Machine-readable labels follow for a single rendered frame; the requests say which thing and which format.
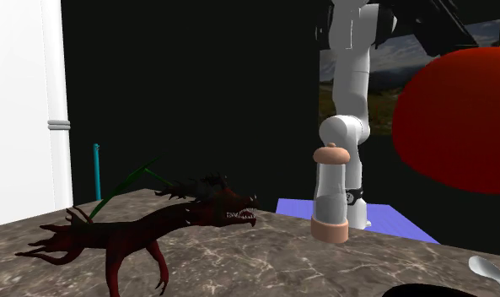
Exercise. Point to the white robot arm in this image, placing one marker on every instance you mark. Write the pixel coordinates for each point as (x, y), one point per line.
(350, 78)

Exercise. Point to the teal upright pole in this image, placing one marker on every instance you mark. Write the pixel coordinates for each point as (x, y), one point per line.
(96, 172)

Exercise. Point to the large red round object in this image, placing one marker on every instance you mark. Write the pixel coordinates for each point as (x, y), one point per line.
(459, 123)

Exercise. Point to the clear pepper grinder tan ends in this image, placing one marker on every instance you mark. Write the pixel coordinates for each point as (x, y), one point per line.
(331, 205)

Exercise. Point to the violet robot stand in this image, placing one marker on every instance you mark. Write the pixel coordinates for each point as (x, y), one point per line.
(391, 224)

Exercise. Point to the green plant leaves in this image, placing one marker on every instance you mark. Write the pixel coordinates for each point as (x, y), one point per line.
(122, 186)

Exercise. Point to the dark red dragon figure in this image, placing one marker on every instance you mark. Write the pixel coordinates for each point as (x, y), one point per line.
(130, 234)

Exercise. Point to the silver spoon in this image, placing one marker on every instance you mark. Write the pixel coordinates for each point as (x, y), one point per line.
(484, 266)

